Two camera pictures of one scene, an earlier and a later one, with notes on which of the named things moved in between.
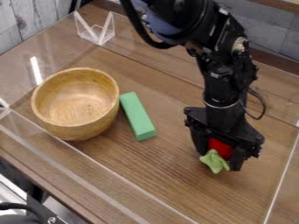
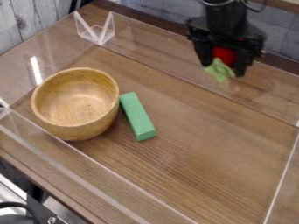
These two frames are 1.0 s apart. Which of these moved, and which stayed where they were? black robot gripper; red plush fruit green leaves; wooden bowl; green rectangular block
Moved: red plush fruit green leaves; black robot gripper
Stayed: wooden bowl; green rectangular block
